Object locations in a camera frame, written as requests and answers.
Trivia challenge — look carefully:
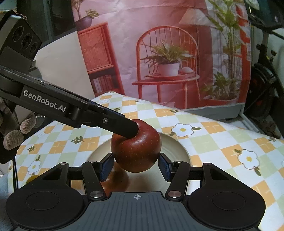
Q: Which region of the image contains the round yellow orange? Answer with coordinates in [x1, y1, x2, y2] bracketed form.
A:
[26, 175, 39, 184]

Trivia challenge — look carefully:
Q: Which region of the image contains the beige round plate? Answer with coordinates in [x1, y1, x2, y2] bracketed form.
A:
[85, 132, 192, 194]

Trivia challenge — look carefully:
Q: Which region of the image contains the dark red apple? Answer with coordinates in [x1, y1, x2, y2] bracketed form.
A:
[111, 119, 162, 173]

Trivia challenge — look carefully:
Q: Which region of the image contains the black exercise bike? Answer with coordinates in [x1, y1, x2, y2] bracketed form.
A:
[244, 1, 283, 139]

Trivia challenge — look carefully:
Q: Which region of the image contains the checkered floral tablecloth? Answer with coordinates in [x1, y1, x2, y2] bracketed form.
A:
[16, 92, 283, 230]

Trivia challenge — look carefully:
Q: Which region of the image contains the pink printed backdrop cloth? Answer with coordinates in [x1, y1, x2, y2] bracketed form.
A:
[71, 1, 251, 120]

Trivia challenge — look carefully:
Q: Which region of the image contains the grey gloved left hand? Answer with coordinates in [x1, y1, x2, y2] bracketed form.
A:
[1, 98, 36, 164]

